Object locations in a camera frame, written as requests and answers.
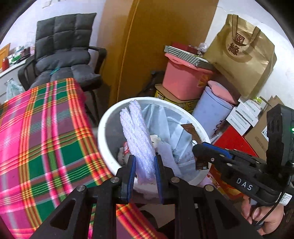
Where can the tall wooden wardrobe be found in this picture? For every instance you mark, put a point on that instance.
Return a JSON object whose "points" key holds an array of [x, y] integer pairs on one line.
{"points": [[142, 46]]}

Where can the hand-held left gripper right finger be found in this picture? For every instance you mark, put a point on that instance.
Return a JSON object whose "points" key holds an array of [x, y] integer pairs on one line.
{"points": [[159, 183]]}

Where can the brown cardboard box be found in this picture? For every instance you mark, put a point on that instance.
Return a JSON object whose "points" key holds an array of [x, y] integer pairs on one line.
{"points": [[257, 135]]}

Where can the green packet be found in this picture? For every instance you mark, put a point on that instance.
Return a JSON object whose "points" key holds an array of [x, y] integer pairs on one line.
{"points": [[55, 71]]}

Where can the blue bin pink lid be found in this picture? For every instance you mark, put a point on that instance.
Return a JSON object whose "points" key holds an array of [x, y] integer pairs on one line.
{"points": [[209, 108]]}

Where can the grey padded chair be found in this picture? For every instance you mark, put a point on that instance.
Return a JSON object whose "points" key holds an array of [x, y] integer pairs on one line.
{"points": [[64, 34]]}

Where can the pink plastic bucket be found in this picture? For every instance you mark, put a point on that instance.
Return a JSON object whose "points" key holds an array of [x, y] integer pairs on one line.
{"points": [[181, 78]]}

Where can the striped edge box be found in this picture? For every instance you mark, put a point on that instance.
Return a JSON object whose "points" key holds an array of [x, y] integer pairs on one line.
{"points": [[183, 55]]}

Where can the red gold patterned bag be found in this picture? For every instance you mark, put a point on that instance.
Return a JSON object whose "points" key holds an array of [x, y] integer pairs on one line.
{"points": [[222, 183]]}

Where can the clear plastic bag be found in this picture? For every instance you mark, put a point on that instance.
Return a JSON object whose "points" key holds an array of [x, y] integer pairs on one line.
{"points": [[14, 89]]}

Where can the white foam net sleeve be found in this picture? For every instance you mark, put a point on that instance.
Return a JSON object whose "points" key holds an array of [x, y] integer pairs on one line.
{"points": [[137, 137]]}

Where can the white nightstand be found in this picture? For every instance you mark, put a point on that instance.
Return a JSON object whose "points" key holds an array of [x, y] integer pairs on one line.
{"points": [[9, 73]]}

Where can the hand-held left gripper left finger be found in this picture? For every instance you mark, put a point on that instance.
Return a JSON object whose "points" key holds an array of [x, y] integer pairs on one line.
{"points": [[131, 183]]}

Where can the white cardboard box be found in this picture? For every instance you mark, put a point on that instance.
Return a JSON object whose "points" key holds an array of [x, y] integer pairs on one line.
{"points": [[238, 124], [249, 108]]}

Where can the white trash bin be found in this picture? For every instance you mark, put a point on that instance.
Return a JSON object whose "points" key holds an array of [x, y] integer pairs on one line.
{"points": [[108, 128]]}

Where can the dark brown wrapper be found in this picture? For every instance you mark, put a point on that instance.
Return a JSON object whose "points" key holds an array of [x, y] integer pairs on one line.
{"points": [[189, 129]]}

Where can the dark jar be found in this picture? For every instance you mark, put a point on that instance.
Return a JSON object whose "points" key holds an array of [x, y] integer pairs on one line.
{"points": [[26, 51]]}

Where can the yellow patterned box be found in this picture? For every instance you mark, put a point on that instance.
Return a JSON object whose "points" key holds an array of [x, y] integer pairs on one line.
{"points": [[165, 94]]}

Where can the red jar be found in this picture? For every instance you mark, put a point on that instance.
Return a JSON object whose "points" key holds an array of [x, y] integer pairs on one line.
{"points": [[5, 63]]}

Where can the plaid tablecloth table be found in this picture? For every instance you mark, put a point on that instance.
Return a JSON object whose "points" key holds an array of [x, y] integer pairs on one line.
{"points": [[46, 137]]}

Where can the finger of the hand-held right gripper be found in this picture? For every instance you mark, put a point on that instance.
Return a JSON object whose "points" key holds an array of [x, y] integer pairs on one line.
{"points": [[220, 150], [206, 154]]}

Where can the white plastic bin liner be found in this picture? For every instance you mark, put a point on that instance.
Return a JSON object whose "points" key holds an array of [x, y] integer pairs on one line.
{"points": [[174, 128]]}

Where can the red cardboard box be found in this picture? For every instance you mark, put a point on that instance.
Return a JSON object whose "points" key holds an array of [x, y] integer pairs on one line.
{"points": [[236, 142]]}

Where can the green box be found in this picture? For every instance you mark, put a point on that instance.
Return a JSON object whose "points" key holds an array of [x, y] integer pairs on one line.
{"points": [[16, 57]]}

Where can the person's right hand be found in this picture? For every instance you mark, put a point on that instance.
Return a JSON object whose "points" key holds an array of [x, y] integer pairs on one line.
{"points": [[268, 218]]}

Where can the wooden bed headboard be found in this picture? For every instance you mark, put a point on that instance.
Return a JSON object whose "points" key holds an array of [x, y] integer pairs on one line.
{"points": [[4, 51]]}

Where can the gold paper bag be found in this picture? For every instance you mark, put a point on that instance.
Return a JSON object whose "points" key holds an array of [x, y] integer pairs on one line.
{"points": [[241, 64]]}

